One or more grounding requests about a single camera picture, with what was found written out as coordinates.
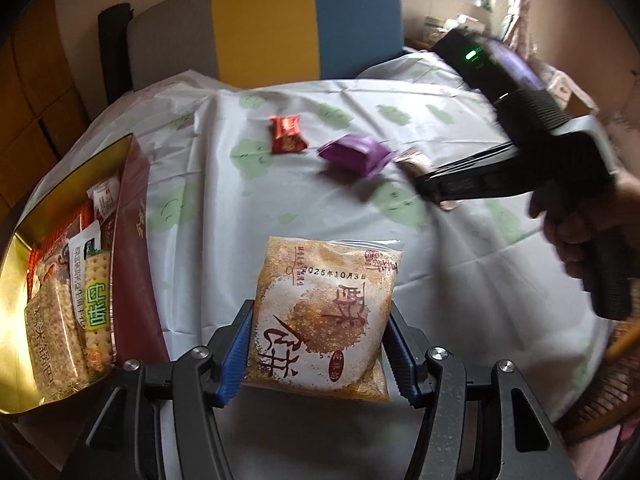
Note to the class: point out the green saltine cracker packet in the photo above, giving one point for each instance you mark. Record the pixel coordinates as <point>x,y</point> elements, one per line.
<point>97,310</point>

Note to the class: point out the pink candy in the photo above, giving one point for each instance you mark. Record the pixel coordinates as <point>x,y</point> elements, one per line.
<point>450,204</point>
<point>412,160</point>

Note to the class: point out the puffed rice cracker packet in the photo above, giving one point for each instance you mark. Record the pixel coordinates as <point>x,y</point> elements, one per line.
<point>55,345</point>

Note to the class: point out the red wrapped candy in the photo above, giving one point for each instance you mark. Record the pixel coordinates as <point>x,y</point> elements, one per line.
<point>287,135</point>

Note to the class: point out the red snack packet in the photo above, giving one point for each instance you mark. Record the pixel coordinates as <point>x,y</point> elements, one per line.
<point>55,250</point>

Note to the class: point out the small white packet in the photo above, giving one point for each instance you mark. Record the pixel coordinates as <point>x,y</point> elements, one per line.
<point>105,195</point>

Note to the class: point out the person's right hand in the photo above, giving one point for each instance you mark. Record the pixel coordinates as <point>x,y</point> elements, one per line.
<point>575,215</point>

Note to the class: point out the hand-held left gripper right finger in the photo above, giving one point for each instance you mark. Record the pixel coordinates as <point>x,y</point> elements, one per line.
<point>400,355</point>

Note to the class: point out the grey yellow blue chair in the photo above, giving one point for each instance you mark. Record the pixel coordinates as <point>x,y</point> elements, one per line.
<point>260,25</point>

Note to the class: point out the wicker basket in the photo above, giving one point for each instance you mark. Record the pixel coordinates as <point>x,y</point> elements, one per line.
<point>600,390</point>

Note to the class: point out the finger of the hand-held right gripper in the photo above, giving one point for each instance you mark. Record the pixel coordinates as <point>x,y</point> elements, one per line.
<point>490,182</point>
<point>485,157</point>

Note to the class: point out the purple snack packet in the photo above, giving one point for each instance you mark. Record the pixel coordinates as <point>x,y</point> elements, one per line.
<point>357,152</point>

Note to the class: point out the round pastry packet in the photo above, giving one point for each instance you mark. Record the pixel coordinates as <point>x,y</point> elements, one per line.
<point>320,320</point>

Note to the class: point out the maroon gift box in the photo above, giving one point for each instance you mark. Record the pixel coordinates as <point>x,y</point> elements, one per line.
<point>132,260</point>

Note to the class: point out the cloud print tablecloth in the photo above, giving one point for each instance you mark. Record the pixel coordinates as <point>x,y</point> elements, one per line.
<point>475,270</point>

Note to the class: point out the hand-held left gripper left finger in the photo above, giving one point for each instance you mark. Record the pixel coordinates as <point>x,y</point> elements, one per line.
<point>235,355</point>

